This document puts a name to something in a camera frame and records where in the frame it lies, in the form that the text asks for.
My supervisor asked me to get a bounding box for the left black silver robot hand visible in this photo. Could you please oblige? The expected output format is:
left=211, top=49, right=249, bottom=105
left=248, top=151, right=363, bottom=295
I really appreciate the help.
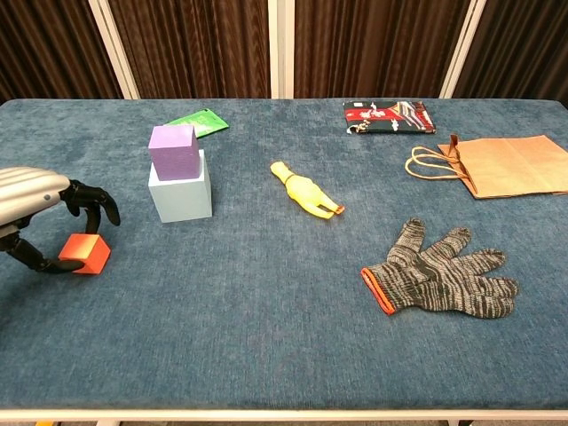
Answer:
left=0, top=166, right=122, bottom=274

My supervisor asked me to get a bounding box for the orange small cube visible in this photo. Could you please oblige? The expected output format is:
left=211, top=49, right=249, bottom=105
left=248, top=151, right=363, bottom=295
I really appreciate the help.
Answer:
left=58, top=233, right=112, bottom=276

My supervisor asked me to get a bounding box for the purple cube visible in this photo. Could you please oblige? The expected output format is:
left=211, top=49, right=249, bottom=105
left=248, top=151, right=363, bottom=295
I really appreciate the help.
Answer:
left=147, top=124, right=201, bottom=182

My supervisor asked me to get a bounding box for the light blue large cube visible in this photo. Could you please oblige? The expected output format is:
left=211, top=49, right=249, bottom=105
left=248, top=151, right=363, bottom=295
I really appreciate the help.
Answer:
left=147, top=149, right=213, bottom=224

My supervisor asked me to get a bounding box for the green foil sachet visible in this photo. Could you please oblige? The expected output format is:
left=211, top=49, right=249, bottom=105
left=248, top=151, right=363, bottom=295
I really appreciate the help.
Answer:
left=166, top=108, right=230, bottom=139

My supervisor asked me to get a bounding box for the blue velvet table cover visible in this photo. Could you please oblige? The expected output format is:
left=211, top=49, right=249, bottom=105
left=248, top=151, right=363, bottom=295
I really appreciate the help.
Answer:
left=0, top=98, right=568, bottom=412

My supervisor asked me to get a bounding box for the yellow rubber chicken toy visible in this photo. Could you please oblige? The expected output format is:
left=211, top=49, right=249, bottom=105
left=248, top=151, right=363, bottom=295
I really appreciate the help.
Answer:
left=270, top=161, right=345, bottom=221

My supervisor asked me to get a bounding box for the dark patterned fabric pouch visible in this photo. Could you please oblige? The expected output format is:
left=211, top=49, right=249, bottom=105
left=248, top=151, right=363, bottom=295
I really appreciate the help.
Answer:
left=343, top=100, right=438, bottom=136

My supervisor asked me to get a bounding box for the grey knit work glove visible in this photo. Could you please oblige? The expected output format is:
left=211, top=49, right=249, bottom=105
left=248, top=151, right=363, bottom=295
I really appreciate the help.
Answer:
left=360, top=217, right=519, bottom=320

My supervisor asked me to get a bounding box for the brown paper bag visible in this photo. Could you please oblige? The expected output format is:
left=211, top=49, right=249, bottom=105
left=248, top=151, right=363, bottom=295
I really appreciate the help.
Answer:
left=404, top=134, right=568, bottom=201

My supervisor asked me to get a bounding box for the white table frame rail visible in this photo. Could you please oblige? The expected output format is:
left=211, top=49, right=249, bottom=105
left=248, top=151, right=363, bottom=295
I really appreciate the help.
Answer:
left=0, top=408, right=568, bottom=422

